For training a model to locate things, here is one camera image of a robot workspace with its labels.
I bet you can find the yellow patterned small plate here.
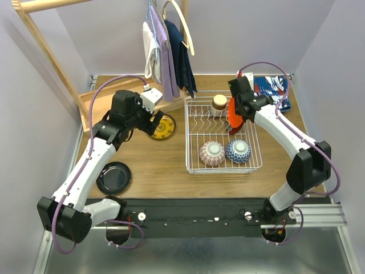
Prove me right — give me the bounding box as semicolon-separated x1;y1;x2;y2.
151;114;176;140

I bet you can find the white wire dish rack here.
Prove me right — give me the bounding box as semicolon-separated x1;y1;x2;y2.
185;96;262;174

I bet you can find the white brown metal cup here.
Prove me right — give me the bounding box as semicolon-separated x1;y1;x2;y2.
210;94;228;116

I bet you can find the red white patterned bowl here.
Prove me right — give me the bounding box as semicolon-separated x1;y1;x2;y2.
199;141;225;167

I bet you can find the red floral plate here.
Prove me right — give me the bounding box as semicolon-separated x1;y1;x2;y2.
225;121;245;135

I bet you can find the orange plate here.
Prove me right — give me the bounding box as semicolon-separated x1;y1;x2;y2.
227;97;244;128

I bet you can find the blue patterned bowl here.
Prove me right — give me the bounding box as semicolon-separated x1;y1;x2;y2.
225;139;252;164

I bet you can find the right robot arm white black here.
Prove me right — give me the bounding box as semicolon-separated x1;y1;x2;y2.
228;76;331;224

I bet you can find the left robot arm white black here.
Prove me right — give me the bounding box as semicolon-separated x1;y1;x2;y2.
36;88;163;244

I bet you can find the wooden clothes rack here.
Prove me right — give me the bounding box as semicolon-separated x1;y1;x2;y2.
10;0;189;138

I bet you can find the lilac hanging cloth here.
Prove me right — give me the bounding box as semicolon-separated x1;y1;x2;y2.
151;5;180;102

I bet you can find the navy hanging cloth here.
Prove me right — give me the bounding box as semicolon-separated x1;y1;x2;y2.
164;19;197;98

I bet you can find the white hanging cloth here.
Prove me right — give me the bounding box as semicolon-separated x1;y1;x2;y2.
142;22;161;84

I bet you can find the wooden hanger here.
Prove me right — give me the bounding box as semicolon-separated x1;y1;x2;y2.
162;0;195;56

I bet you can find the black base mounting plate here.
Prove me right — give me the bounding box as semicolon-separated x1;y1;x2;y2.
94;198;297;239

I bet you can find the blue red patterned folded cloth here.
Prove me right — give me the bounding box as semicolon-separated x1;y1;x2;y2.
254;75;287;104

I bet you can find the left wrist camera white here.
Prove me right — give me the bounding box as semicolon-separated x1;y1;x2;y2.
140;84;163;113

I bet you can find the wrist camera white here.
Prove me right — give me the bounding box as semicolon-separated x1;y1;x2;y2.
140;84;163;113
237;71;254;90

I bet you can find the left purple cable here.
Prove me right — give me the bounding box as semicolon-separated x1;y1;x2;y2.
51;74;151;255

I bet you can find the purple cable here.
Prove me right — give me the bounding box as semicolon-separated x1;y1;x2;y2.
238;61;342;247
51;74;151;255

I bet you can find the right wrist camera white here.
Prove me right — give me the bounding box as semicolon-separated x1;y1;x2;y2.
237;71;254;90

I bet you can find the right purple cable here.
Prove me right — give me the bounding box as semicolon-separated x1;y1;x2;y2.
238;61;342;247

